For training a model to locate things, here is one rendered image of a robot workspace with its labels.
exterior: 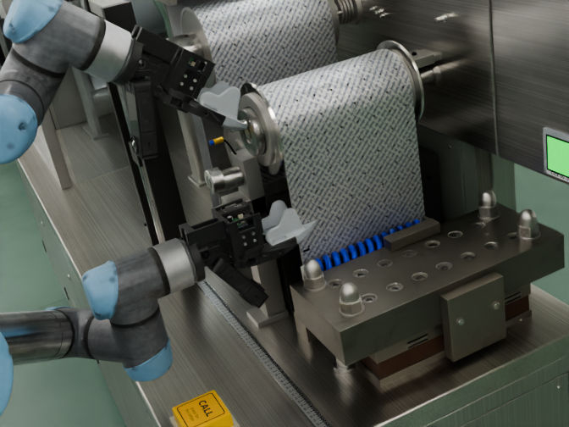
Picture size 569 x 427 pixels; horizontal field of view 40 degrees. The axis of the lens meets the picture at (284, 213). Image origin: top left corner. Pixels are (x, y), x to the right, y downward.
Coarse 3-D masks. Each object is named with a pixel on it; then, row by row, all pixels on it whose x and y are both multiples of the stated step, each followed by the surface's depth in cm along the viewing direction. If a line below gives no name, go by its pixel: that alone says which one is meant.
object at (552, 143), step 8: (552, 144) 111; (560, 144) 109; (568, 144) 108; (552, 152) 111; (560, 152) 110; (568, 152) 108; (552, 160) 112; (560, 160) 110; (568, 160) 109; (552, 168) 112; (560, 168) 111; (568, 168) 109; (568, 176) 110
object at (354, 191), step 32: (320, 160) 121; (352, 160) 124; (384, 160) 127; (416, 160) 129; (320, 192) 123; (352, 192) 126; (384, 192) 129; (416, 192) 132; (320, 224) 125; (352, 224) 128; (384, 224) 131; (320, 256) 127
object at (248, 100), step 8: (408, 72) 125; (248, 96) 119; (240, 104) 124; (248, 104) 120; (256, 104) 117; (256, 112) 119; (264, 112) 117; (264, 120) 117; (264, 128) 118; (272, 136) 117; (272, 144) 118; (272, 152) 118; (264, 160) 122; (272, 160) 120
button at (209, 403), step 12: (204, 396) 118; (216, 396) 117; (180, 408) 116; (192, 408) 116; (204, 408) 115; (216, 408) 115; (180, 420) 114; (192, 420) 113; (204, 420) 113; (216, 420) 113; (228, 420) 114
